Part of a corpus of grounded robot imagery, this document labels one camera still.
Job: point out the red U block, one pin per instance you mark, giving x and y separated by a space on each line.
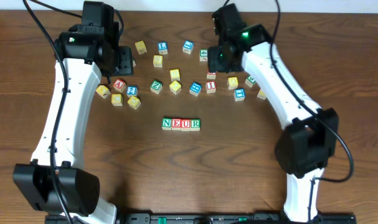
185 125

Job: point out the blue 2 block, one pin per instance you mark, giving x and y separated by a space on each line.
131 91

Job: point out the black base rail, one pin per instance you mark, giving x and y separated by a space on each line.
145 218

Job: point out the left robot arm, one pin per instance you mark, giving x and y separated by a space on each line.
54 181

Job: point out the red A block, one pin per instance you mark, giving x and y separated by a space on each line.
119 85

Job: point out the green 4 block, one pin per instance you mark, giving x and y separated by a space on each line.
203 55

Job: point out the yellow O block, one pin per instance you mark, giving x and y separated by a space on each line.
175 87

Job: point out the yellow block right centre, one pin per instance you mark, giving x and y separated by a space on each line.
232 83

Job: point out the green R block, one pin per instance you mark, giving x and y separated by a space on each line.
195 125

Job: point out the yellow block top left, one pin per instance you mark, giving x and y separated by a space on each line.
141 47

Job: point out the yellow s block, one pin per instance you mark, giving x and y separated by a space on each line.
158 61
175 75

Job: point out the blue tilted L block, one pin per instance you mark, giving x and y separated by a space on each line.
188 47

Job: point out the yellow Q block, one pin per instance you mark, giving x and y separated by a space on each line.
134 102

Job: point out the red i block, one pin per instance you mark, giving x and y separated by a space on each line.
211 76
210 87

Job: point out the green Z block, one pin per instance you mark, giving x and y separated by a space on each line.
156 87

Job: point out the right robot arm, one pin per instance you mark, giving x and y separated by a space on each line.
307 140

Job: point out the yellow M block right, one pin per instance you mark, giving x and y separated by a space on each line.
261 95

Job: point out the blue H block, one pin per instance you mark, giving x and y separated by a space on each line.
195 89

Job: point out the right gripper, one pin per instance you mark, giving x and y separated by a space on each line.
216 60

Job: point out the yellow C block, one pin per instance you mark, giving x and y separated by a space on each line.
117 100

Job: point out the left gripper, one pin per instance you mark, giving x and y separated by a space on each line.
125 61

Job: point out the blue T block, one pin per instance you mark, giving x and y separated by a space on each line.
239 94

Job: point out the green N block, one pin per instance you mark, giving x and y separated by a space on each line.
166 124

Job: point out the red E block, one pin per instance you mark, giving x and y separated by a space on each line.
176 124

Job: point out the yellow K block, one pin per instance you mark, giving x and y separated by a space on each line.
103 91

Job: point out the green J block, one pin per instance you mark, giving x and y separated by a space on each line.
250 81

